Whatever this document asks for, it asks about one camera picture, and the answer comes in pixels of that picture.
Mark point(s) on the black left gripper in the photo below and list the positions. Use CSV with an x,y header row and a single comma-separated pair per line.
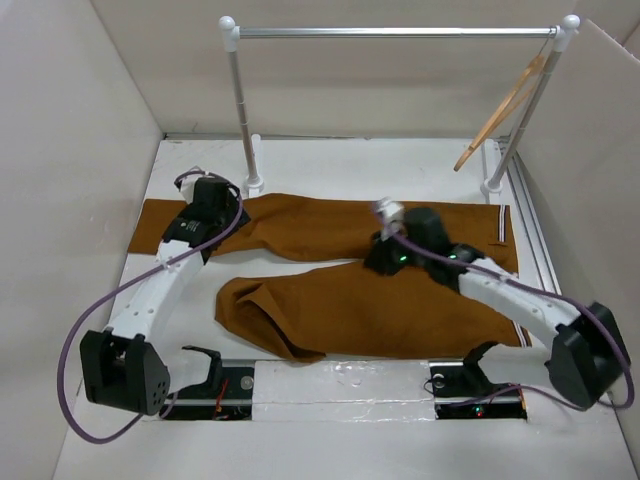
x,y
232,211

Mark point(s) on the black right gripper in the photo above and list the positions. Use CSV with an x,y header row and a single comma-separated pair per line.
x,y
378,258

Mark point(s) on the brown trousers with striped trim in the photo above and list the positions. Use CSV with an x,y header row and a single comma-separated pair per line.
x,y
340,306

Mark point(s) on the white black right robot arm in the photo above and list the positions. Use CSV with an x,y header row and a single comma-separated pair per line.
x,y
582,354

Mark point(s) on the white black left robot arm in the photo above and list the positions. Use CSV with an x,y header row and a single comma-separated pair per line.
x,y
121,366

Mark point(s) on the wooden clothes hanger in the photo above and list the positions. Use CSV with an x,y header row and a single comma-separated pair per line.
x,y
521,91

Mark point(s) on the silver white clothes rack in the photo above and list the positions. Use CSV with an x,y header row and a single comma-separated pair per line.
x,y
561,36

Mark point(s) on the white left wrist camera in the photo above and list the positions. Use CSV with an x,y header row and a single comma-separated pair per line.
x,y
195,185

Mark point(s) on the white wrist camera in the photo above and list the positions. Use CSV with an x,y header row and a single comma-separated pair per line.
x,y
391,215
195,185

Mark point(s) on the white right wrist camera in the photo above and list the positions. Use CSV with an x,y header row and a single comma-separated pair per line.
x,y
391,215

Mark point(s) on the aluminium rail right side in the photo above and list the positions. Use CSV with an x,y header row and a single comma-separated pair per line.
x,y
536,266

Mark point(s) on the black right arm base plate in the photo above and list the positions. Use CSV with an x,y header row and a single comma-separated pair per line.
x,y
462,392

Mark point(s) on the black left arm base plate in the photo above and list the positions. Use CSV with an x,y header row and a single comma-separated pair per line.
x,y
231,400

